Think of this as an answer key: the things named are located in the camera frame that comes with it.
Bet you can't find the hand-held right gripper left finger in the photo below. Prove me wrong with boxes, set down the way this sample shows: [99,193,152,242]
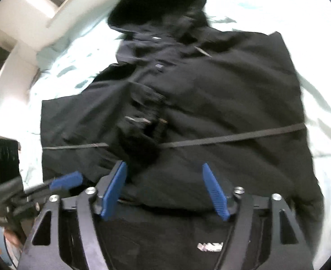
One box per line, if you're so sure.
[18,160,128,270]

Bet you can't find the black hooded jacket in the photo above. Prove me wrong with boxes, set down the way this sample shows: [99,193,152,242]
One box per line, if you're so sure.
[41,0,325,270]

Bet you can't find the white bed frame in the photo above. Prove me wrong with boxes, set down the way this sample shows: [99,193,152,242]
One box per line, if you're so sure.
[0,0,121,135]

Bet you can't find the light green bed sheet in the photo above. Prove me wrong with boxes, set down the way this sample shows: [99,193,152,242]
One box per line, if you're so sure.
[18,0,331,270]

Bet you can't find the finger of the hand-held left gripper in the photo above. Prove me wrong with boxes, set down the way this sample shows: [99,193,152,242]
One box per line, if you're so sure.
[21,171,84,201]

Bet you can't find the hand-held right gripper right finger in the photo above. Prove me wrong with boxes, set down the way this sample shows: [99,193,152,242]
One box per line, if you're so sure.
[202,162,315,270]

